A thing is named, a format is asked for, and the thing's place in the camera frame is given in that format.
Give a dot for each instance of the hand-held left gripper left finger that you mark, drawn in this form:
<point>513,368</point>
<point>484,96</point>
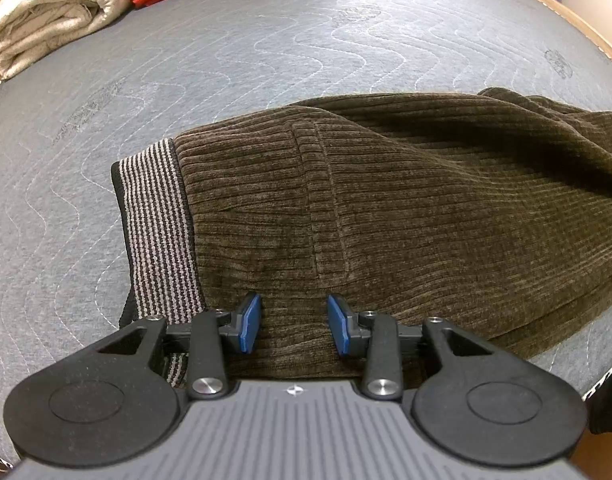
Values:
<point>250,322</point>

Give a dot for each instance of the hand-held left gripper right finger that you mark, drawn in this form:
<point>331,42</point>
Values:
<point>337,325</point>

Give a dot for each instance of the grey quilted mattress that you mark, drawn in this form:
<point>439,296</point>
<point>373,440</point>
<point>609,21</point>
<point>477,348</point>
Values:
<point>236,60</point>

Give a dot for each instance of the dark cloth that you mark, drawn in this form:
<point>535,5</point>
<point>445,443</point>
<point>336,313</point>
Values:
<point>608,400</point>

